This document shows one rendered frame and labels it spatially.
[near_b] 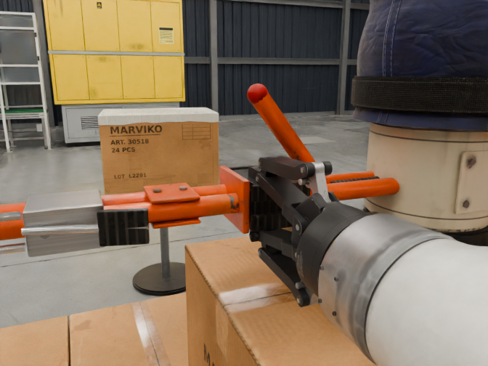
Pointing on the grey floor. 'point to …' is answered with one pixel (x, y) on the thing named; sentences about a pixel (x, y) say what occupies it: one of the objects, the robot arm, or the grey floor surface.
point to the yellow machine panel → (112, 59)
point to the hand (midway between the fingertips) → (253, 196)
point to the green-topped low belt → (28, 118)
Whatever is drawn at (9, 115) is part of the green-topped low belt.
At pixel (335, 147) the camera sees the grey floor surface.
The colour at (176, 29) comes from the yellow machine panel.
